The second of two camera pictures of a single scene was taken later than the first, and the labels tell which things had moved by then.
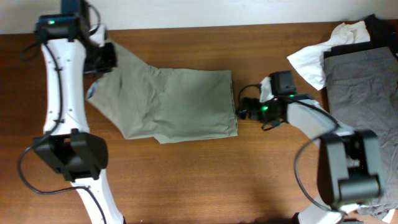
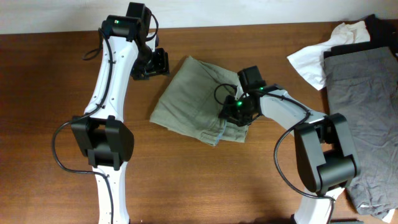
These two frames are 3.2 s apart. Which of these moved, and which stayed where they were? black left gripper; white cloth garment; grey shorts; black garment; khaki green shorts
Moved: khaki green shorts; black left gripper
Stayed: white cloth garment; grey shorts; black garment
